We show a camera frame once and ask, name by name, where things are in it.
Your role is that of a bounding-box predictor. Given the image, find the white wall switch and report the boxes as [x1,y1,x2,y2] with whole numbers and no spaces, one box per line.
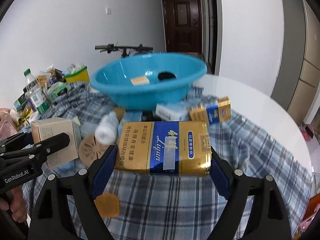
[105,7,111,15]

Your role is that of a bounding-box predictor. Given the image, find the gold blue cigarette carton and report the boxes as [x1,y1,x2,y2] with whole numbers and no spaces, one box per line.
[115,121,212,177]

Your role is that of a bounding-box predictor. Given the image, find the white Raison box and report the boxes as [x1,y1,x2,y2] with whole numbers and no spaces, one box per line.
[155,102,190,121]

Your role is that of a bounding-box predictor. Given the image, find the beige cosmetic box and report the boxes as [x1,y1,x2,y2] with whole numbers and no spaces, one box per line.
[31,118,81,170]

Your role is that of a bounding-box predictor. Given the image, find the tan round slotted disc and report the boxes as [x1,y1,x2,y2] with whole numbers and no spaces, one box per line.
[78,134,109,168]

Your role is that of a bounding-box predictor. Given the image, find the person left hand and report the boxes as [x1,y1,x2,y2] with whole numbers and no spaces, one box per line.
[0,186,27,223]

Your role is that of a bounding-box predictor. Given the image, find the snack bags pile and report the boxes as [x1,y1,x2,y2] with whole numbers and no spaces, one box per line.
[36,65,66,89]

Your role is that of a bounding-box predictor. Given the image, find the orange top beige box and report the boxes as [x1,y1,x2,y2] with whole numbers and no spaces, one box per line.
[131,75,150,86]

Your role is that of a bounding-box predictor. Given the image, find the white plastic bottle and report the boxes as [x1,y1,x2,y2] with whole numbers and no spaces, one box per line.
[94,111,119,145]

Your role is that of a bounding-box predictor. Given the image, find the blue plastic basin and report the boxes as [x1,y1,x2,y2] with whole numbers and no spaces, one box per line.
[90,53,207,111]

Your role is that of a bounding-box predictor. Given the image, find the yellow green container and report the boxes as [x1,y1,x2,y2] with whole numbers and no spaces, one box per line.
[63,66,90,83]

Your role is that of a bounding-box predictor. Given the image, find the dark brown entry door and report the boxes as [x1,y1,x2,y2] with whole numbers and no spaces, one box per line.
[162,0,202,54]

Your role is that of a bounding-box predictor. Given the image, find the black fuzzy scrunchie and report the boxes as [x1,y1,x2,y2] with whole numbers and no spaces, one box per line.
[157,72,176,81]

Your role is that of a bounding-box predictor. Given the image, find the gold grey refrigerator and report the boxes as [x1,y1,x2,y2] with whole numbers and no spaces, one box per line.
[271,0,319,126]

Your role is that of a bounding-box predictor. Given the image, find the clear water bottle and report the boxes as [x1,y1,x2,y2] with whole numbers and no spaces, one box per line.
[24,69,50,115]

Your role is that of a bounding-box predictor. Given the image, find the blue plaid cloth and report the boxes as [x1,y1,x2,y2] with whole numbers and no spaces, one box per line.
[19,81,315,240]

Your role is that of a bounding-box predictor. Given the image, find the blue tissue pack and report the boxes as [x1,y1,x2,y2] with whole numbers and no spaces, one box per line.
[117,111,143,141]

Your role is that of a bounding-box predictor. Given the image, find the black bicycle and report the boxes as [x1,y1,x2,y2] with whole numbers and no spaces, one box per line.
[94,43,153,59]

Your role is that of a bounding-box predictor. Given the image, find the green tea box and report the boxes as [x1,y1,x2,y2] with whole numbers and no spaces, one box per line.
[47,81,69,102]

